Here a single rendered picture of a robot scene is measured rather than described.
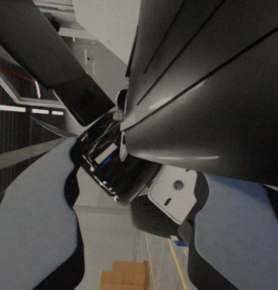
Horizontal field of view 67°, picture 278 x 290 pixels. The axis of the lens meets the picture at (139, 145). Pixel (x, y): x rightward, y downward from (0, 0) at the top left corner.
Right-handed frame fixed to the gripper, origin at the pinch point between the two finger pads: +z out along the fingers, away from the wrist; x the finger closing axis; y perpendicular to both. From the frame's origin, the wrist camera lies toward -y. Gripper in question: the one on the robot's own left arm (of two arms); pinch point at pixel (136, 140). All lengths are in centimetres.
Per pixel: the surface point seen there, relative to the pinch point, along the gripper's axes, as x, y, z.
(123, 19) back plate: -3.3, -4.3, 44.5
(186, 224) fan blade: 6.1, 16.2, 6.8
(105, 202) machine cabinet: -110, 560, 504
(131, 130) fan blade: -0.4, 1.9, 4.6
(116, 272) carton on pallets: -68, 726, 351
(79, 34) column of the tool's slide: -22, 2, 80
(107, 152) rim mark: -3.6, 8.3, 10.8
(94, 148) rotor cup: -5.2, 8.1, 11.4
